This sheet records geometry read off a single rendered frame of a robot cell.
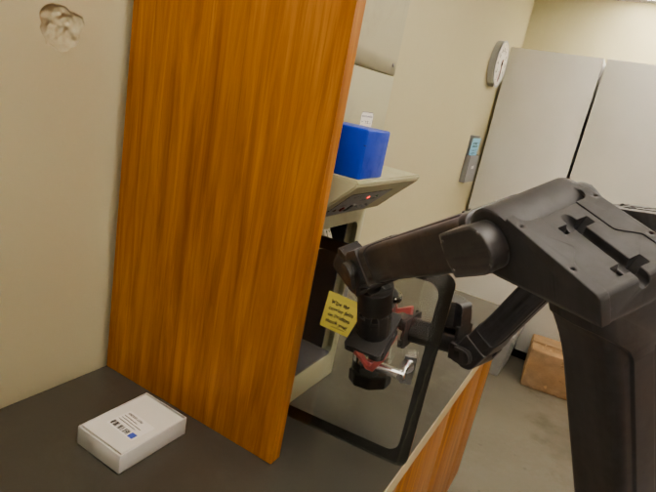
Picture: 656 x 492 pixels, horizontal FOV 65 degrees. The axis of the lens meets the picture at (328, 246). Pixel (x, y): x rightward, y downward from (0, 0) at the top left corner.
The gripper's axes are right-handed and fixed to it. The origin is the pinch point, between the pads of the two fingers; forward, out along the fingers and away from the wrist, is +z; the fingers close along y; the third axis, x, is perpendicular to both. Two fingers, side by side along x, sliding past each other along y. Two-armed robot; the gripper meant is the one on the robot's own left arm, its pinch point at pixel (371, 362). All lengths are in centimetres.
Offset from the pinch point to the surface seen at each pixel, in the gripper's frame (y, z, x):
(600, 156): -296, 103, 39
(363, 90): -40, -32, -21
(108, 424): 27, 12, -42
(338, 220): -27.5, -6.7, -20.6
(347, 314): -6.1, -2.8, -8.0
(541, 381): -195, 222, 47
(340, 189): -15.3, -24.1, -13.9
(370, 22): -43, -45, -21
